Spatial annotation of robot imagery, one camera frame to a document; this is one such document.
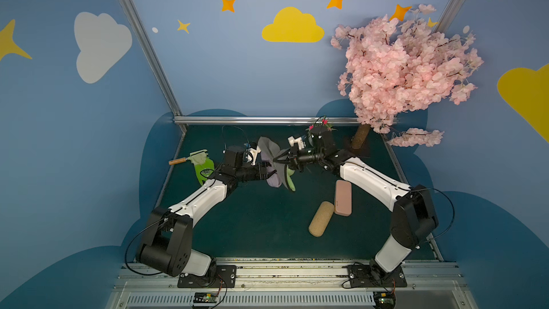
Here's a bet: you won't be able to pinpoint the grey green microfibre cloth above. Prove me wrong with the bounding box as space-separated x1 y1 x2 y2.
257 137 296 192

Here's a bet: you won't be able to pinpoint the purple eyeglass case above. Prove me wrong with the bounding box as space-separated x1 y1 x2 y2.
267 167 283 188

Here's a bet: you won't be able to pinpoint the pink eyeglass case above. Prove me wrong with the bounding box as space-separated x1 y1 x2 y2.
334 180 353 217

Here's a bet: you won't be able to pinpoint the beige cork eyeglass case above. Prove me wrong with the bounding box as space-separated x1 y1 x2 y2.
308 201 335 237

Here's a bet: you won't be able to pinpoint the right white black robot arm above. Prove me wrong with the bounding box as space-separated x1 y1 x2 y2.
274 125 439 279

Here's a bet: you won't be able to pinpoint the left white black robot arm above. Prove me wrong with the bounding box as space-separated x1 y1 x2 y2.
133 143 275 277

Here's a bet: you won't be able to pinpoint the small potted pink flowers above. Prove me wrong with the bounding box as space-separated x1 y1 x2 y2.
307 115 334 133

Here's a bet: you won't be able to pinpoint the green black work glove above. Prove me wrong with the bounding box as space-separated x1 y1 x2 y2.
192 157 215 185

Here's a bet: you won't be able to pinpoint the pink cherry blossom tree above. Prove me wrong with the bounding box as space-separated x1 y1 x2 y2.
330 4 483 150

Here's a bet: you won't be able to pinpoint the right green circuit board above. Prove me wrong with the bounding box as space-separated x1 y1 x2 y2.
373 292 396 309

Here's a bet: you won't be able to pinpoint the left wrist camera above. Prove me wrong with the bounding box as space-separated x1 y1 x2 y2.
244 146 261 166

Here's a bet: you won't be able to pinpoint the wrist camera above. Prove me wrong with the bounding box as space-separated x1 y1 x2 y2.
244 146 261 166
287 136 306 150

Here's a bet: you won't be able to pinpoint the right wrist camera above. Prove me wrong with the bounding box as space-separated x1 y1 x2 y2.
287 136 306 150

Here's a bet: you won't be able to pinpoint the wooden handled garden trowel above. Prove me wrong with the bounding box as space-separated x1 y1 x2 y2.
169 150 208 166

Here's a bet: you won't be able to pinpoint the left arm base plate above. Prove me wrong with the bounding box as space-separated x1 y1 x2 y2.
177 265 237 288

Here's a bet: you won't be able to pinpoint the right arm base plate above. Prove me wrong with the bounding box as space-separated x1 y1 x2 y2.
346 263 407 288

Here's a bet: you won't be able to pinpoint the aluminium front rail frame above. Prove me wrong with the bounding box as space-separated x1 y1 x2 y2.
106 257 478 308

